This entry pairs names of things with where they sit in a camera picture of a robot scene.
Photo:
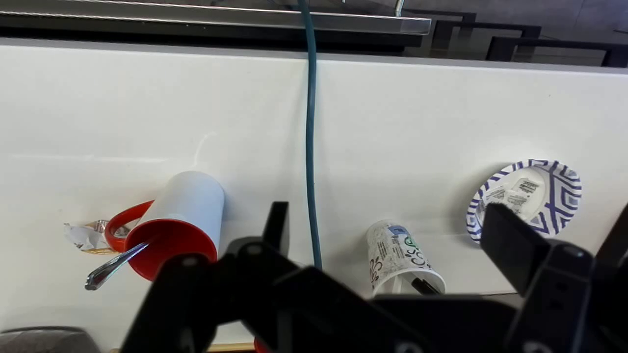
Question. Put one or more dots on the red ring band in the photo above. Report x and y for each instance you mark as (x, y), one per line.
(113, 229)

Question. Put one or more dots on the red and white cup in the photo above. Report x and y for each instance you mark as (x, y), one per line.
(183, 218)

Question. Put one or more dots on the white sachet packets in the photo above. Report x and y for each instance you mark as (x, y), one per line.
(523, 194)

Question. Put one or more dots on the patterned paper cup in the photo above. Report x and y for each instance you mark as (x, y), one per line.
(397, 265)

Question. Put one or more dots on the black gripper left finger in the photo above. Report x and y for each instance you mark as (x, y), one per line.
(287, 308)

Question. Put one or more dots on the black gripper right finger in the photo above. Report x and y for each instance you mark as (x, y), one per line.
(572, 300)

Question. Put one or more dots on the blue patterned paper plate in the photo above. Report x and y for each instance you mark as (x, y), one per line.
(544, 192)

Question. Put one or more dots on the crumpled foil wrapper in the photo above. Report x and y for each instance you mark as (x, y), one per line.
(89, 235)

